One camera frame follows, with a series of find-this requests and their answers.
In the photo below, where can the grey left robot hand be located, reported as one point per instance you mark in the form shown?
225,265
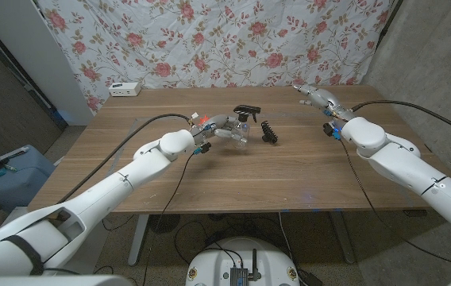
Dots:
219,123

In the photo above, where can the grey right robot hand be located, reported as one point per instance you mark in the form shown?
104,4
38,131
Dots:
324,99

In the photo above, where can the clear plastic bottle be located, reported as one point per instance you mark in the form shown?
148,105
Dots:
243,128

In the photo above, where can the black trigger spray top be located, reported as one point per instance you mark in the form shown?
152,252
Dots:
246,108

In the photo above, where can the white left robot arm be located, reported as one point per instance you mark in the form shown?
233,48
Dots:
110,190

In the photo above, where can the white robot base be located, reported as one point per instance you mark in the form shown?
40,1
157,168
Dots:
217,262

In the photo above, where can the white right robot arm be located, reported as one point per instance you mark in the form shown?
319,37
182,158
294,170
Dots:
408,167

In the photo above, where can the black hair clip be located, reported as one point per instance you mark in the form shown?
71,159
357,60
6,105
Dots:
268,134

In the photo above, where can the floral backdrop cloth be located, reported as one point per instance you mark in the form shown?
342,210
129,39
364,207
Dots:
217,39

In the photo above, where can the black pole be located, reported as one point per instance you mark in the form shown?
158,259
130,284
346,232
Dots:
388,25

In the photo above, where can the white power strip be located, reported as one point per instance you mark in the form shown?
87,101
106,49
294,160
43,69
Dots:
124,89

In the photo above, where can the black floor fan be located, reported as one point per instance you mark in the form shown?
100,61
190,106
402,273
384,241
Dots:
164,223

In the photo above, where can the grey table leg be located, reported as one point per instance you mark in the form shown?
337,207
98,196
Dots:
342,238

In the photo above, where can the white table leg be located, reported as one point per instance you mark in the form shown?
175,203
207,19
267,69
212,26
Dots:
138,238

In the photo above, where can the black antenna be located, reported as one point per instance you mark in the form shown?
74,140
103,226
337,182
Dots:
255,266

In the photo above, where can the white panel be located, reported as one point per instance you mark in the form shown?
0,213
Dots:
31,47

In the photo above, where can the blue case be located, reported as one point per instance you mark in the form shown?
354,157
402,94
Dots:
19,178

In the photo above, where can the white and black tool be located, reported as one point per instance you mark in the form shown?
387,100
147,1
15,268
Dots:
9,155

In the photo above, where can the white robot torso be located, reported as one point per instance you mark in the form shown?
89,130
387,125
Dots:
51,281

